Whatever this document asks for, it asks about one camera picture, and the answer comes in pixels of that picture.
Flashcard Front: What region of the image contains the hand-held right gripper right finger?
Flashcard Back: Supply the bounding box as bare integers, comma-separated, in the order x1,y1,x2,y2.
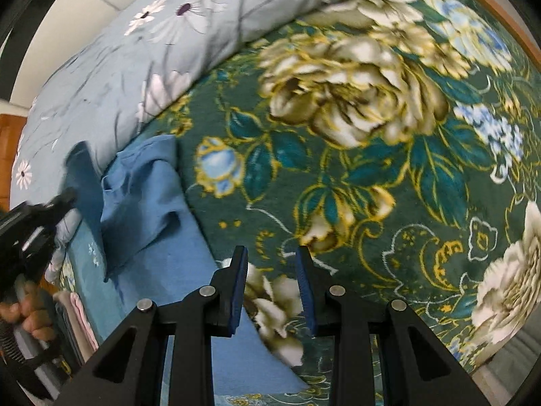
295,245,493,406

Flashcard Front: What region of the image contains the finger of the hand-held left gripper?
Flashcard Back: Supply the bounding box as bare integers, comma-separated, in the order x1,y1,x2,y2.
44,189,79,225

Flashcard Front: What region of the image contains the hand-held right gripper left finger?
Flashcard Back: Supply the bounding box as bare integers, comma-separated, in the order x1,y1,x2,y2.
53,245,249,406

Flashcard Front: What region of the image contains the blue garment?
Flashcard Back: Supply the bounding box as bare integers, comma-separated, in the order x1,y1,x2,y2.
63,134,309,397

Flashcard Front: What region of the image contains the person's left hand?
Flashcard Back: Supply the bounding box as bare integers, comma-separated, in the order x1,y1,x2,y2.
0,281,57,343

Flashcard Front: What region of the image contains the pink folded cloth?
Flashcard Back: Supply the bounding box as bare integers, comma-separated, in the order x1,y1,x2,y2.
46,258,100,364

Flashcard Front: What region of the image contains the green floral blanket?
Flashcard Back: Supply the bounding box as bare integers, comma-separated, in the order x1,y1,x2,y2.
55,0,541,406

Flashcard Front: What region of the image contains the grey floral quilt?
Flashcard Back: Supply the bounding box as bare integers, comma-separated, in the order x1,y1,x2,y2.
10,0,466,212

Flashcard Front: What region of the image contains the wooden bed frame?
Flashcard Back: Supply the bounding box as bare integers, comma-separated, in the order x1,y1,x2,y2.
458,0,541,66

